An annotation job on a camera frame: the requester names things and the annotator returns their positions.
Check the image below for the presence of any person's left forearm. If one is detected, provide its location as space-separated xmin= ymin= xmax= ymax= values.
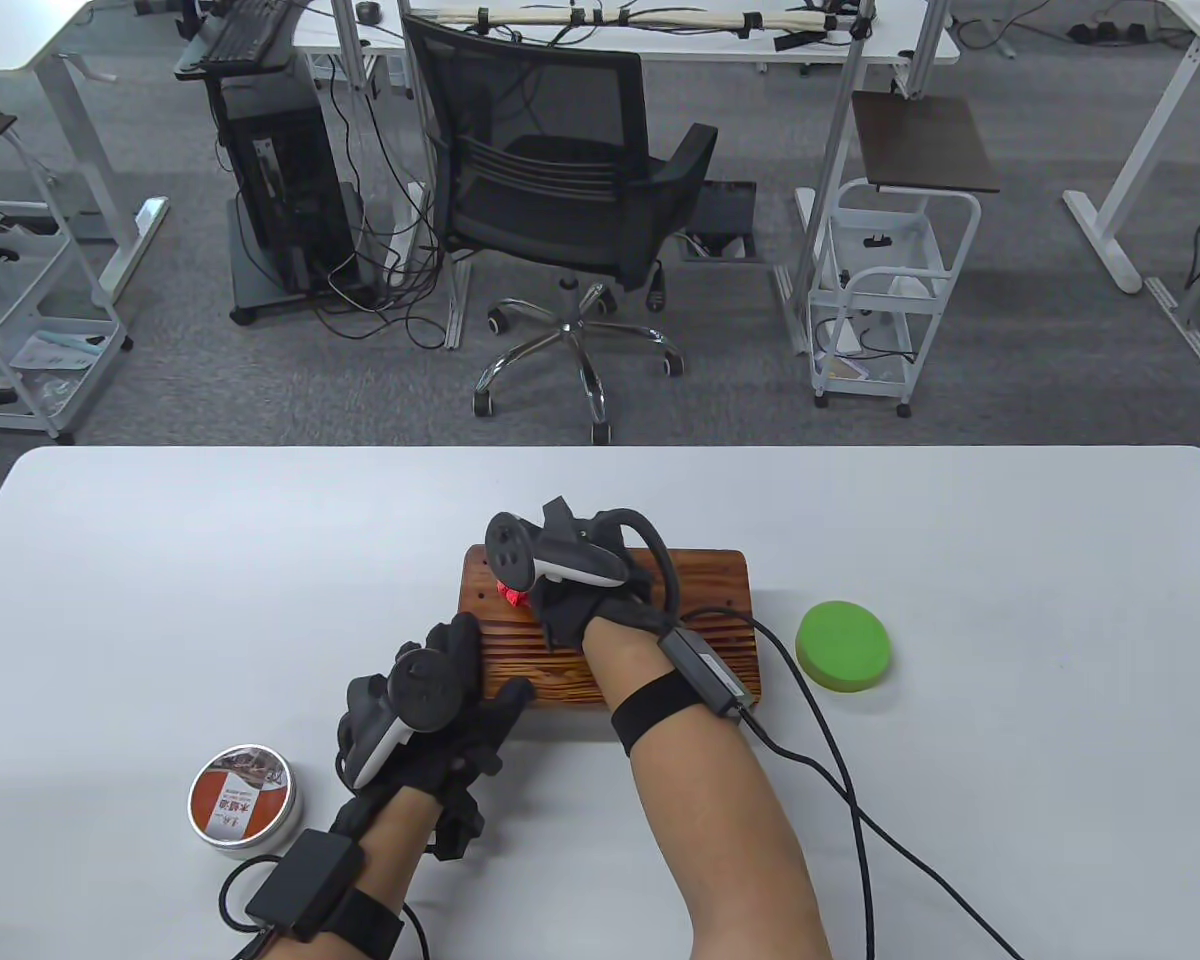
xmin=280 ymin=785 xmax=451 ymax=960

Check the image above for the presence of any black keyboard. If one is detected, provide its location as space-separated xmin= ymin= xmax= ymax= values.
xmin=200 ymin=0 xmax=296 ymax=69

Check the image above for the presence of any round metal wood wax tin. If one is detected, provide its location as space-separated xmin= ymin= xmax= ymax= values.
xmin=188 ymin=744 xmax=303 ymax=861

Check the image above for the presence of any aluminium floor rail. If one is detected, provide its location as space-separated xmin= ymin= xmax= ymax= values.
xmin=1145 ymin=278 xmax=1200 ymax=368

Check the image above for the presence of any black computer tower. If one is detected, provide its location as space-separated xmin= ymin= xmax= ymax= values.
xmin=218 ymin=100 xmax=356 ymax=296

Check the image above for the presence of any brown wooden stool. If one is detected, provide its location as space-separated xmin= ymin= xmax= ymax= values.
xmin=456 ymin=544 xmax=764 ymax=709

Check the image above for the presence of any green round sponge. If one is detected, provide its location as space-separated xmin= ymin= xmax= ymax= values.
xmin=796 ymin=600 xmax=895 ymax=693

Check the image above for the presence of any person's right hand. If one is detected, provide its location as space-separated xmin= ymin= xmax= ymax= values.
xmin=525 ymin=495 xmax=676 ymax=651

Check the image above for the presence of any tangle of black cables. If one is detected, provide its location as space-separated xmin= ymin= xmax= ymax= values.
xmin=310 ymin=60 xmax=451 ymax=351

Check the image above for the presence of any person's left hand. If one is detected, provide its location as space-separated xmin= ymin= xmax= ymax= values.
xmin=335 ymin=612 xmax=536 ymax=861

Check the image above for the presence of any black floor socket box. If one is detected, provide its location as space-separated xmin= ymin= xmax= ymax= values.
xmin=682 ymin=180 xmax=766 ymax=264

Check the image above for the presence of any white desk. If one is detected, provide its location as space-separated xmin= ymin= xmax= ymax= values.
xmin=290 ymin=0 xmax=961 ymax=66
xmin=1060 ymin=0 xmax=1200 ymax=296
xmin=0 ymin=0 xmax=211 ymax=306

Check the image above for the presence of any white power strip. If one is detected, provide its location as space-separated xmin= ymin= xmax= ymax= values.
xmin=385 ymin=180 xmax=431 ymax=271

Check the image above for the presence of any person's right forearm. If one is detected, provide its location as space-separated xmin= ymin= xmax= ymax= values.
xmin=582 ymin=615 xmax=836 ymax=960

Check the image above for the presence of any grey computer stand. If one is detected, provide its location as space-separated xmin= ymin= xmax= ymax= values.
xmin=174 ymin=0 xmax=376 ymax=326

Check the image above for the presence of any black mesh office chair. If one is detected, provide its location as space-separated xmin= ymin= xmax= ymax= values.
xmin=401 ymin=14 xmax=721 ymax=446

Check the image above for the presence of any beige rod bundle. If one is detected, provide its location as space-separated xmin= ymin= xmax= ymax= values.
xmin=430 ymin=5 xmax=836 ymax=31

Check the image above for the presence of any aluminium frame post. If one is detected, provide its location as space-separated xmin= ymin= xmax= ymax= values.
xmin=775 ymin=0 xmax=881 ymax=356
xmin=397 ymin=0 xmax=473 ymax=351

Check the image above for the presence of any black and white controller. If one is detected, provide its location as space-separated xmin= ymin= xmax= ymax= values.
xmin=485 ymin=508 xmax=683 ymax=621
xmin=345 ymin=650 xmax=469 ymax=791

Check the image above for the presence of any white rolling cart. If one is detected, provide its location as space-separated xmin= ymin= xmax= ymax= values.
xmin=0 ymin=200 xmax=133 ymax=444
xmin=805 ymin=180 xmax=983 ymax=419

